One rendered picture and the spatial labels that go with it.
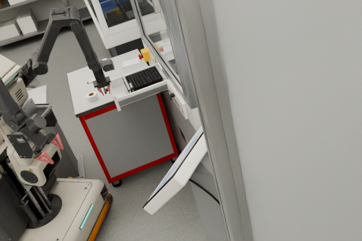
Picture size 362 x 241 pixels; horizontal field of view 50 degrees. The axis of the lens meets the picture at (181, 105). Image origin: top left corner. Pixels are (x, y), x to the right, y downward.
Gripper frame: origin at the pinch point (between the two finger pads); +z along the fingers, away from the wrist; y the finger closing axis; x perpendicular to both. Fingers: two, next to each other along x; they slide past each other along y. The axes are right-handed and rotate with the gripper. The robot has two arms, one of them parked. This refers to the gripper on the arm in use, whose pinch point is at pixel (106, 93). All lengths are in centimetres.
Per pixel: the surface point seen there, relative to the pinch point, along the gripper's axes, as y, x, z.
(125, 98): 9.7, -9.5, 1.9
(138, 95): 17.4, -9.7, 3.1
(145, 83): 23.8, -4.4, -0.3
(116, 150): -8, 14, 54
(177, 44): 38, -52, -41
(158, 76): 32.7, -2.4, -0.3
